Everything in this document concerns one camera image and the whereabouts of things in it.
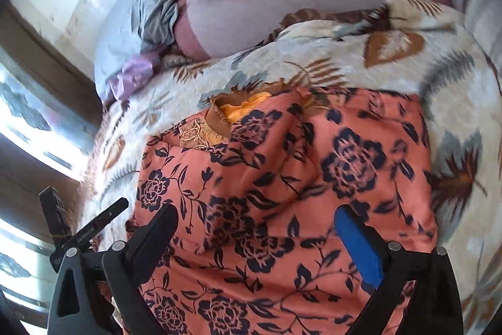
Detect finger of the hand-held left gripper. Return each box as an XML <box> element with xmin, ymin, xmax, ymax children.
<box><xmin>38</xmin><ymin>186</ymin><xmax>70</xmax><ymax>246</ymax></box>
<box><xmin>50</xmin><ymin>197</ymin><xmax>130</xmax><ymax>266</ymax></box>

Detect leaf print blanket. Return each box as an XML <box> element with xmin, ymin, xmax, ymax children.
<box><xmin>80</xmin><ymin>0</ymin><xmax>502</xmax><ymax>335</ymax></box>

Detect orange floral print garment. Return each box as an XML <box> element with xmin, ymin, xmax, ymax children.
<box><xmin>125</xmin><ymin>86</ymin><xmax>440</xmax><ymax>335</ymax></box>

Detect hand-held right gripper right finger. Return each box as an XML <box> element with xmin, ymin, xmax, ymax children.
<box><xmin>333</xmin><ymin>205</ymin><xmax>461</xmax><ymax>335</ymax></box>

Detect brown yellow embroidered cloth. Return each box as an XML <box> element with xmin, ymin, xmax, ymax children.
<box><xmin>178</xmin><ymin>91</ymin><xmax>275</xmax><ymax>152</ymax></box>

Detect light blue cloth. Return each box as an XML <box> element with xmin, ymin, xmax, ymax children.
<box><xmin>93</xmin><ymin>0</ymin><xmax>177</xmax><ymax>97</ymax></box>

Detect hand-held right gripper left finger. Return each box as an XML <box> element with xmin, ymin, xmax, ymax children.
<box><xmin>49</xmin><ymin>203</ymin><xmax>181</xmax><ymax>335</ymax></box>

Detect brown window frame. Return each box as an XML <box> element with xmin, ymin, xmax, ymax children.
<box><xmin>0</xmin><ymin>1</ymin><xmax>103</xmax><ymax>149</ymax></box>

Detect grey cloth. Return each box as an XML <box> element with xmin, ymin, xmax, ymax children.
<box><xmin>140</xmin><ymin>0</ymin><xmax>190</xmax><ymax>46</ymax></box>

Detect purple cloth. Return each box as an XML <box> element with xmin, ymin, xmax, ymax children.
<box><xmin>103</xmin><ymin>46</ymin><xmax>166</xmax><ymax>101</ymax></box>

